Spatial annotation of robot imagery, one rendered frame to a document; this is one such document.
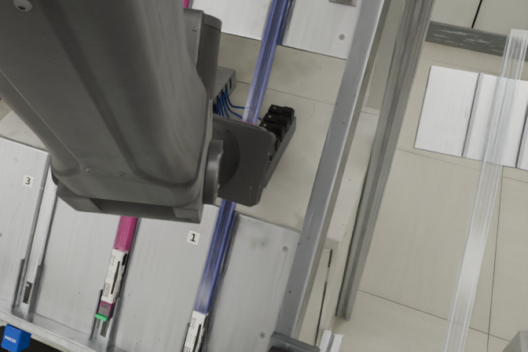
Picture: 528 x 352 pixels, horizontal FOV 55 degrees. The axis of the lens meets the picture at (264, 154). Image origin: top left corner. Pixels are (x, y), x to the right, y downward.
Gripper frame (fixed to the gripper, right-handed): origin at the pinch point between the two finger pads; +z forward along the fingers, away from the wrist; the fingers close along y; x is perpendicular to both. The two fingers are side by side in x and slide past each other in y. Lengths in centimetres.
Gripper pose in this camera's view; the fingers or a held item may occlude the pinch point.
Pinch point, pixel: (240, 152)
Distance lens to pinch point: 51.7
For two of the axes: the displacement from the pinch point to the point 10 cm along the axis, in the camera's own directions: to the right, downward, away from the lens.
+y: -9.3, -2.7, 2.5
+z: 2.6, -0.2, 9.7
